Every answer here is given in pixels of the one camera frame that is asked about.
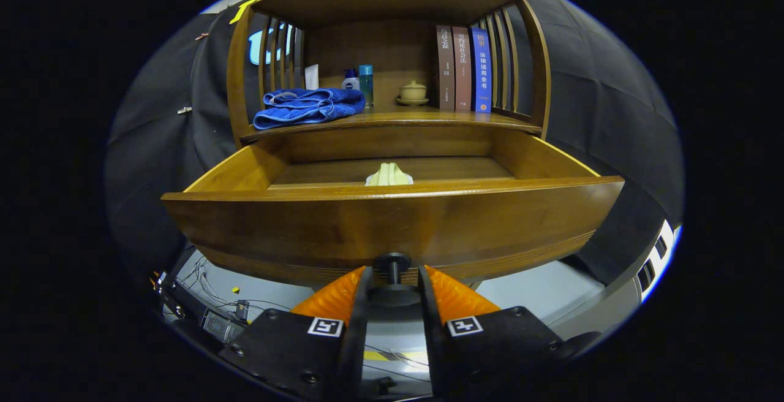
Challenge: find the dark brown book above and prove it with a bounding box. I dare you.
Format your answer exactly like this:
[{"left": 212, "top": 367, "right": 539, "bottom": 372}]
[{"left": 436, "top": 25, "right": 456, "bottom": 110}]

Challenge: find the reddish brown book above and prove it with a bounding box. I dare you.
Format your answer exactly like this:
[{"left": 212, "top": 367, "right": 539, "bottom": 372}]
[{"left": 452, "top": 26, "right": 473, "bottom": 112}]

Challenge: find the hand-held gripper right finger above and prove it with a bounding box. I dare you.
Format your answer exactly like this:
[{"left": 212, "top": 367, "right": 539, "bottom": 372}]
[{"left": 418, "top": 265, "right": 604, "bottom": 398}]

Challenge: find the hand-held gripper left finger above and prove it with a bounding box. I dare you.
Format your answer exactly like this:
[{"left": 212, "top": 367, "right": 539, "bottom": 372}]
[{"left": 219, "top": 266, "right": 374, "bottom": 400}]

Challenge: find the blue folded towel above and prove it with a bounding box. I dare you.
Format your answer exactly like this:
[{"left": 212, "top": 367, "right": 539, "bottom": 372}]
[{"left": 253, "top": 88, "right": 366, "bottom": 131}]

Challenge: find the wooden countertop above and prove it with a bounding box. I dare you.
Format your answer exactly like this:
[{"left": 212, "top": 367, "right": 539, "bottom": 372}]
[{"left": 240, "top": 106, "right": 543, "bottom": 144}]

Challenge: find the black backdrop cloth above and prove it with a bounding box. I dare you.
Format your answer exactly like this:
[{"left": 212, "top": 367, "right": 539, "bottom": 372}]
[{"left": 104, "top": 0, "right": 685, "bottom": 286}]

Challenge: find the wooden drawer with black knob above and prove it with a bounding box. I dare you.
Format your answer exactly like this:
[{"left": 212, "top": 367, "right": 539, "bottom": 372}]
[{"left": 161, "top": 126, "right": 625, "bottom": 308}]

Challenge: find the blue book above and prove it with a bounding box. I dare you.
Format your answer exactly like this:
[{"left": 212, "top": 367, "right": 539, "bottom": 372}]
[{"left": 470, "top": 27, "right": 492, "bottom": 113}]

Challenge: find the pale green scrub brush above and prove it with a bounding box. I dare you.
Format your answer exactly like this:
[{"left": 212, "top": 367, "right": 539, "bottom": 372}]
[{"left": 366, "top": 162, "right": 414, "bottom": 186}]

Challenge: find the beige lidded teacup with saucer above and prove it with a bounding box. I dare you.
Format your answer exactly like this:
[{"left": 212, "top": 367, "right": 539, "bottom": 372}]
[{"left": 397, "top": 80, "right": 429, "bottom": 107}]

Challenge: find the tangle of floor cables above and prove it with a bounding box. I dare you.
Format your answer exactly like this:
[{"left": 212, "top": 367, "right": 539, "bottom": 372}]
[{"left": 178, "top": 258, "right": 295, "bottom": 329}]

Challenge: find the teal bottle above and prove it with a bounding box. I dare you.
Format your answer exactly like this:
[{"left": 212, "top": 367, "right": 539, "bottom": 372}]
[{"left": 358, "top": 64, "right": 374, "bottom": 108}]

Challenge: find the grey vented device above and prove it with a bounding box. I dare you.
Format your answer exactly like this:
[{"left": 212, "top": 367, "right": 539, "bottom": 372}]
[{"left": 201, "top": 310, "right": 249, "bottom": 344}]

